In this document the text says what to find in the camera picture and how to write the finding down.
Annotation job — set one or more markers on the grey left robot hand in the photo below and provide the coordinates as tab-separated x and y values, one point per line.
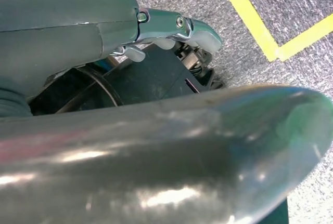
65	9

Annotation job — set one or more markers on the black robot lower body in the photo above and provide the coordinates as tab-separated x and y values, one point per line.
151	78

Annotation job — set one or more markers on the yellow floor tape outline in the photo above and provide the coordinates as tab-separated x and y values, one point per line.
257	29

